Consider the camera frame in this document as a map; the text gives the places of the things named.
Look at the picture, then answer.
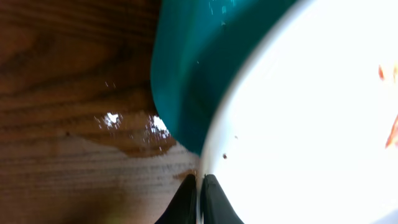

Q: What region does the teal plastic tray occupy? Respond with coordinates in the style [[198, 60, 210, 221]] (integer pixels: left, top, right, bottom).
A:
[[150, 0, 295, 154]]

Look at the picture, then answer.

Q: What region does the white plate with brown stain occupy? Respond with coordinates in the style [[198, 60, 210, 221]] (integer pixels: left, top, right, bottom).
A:
[[199, 0, 397, 223]]

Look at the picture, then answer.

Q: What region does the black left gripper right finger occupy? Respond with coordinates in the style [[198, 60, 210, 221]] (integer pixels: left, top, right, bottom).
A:
[[200, 174, 243, 224]]

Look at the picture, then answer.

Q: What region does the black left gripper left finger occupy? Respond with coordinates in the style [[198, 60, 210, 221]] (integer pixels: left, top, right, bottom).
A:
[[155, 174, 197, 224]]

